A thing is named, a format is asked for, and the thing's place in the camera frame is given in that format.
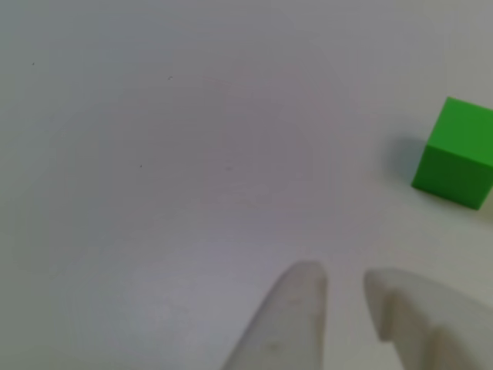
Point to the green cube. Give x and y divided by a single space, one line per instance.
458 154

